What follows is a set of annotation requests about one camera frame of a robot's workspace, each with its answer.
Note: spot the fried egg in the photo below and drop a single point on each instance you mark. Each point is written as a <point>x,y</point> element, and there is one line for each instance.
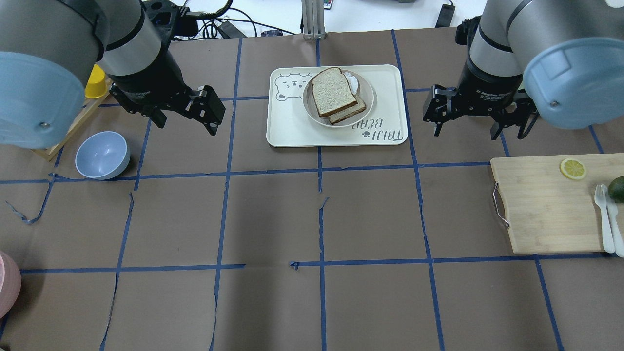
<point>353,83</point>

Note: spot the black power adapter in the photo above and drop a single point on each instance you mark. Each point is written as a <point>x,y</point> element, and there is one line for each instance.
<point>446,15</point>

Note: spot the yellow mug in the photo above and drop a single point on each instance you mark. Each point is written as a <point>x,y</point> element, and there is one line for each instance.
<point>96,86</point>

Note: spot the bread slice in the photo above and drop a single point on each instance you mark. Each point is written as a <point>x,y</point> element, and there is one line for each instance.
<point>359,107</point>
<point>331,92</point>

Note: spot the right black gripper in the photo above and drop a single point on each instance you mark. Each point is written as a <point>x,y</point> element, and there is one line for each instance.
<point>487,87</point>

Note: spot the blue bowl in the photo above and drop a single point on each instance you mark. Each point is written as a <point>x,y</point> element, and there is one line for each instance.
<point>103,156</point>

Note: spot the white plastic spoon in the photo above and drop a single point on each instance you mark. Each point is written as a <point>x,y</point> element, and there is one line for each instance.
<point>615,244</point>

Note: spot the white plastic fork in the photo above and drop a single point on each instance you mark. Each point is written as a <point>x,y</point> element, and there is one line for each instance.
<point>606,235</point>

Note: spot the wooden cutting board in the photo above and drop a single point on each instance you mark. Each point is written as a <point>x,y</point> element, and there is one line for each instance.
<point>547,212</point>

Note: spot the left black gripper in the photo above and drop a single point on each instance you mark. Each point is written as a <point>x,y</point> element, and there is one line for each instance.
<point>146,87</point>

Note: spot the avocado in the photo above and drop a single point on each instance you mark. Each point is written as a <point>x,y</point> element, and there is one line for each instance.
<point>616,190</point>

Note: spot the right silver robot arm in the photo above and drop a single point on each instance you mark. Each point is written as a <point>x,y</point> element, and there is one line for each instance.
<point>559,60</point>

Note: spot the pink bowl with ice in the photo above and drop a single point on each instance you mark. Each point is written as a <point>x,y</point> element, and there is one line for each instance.
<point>10,283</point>

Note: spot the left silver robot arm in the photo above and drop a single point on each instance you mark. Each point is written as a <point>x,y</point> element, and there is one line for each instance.
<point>49,47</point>

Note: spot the cream bear tray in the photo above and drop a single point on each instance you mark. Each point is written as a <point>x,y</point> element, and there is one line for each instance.
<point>293,120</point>

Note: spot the lemon slice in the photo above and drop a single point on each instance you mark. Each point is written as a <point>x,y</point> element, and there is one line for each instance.
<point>573,169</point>

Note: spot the beige round plate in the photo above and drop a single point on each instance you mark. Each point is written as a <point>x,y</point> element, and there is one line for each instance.
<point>366,93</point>

